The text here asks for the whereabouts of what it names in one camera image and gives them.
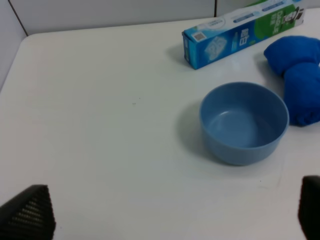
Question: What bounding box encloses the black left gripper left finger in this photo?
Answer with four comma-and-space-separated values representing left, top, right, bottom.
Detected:
0, 184, 56, 240

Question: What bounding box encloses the blue plastic bowl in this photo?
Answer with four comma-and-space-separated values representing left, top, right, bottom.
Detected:
199, 82, 290, 166

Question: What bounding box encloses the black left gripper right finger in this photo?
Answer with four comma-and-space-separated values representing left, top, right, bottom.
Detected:
298, 175, 320, 240

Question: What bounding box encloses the blue green toothpaste box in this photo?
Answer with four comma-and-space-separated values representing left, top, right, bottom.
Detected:
182, 0, 307, 70

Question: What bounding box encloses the blue rolled towel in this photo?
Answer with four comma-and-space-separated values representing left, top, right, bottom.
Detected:
263, 35, 320, 127

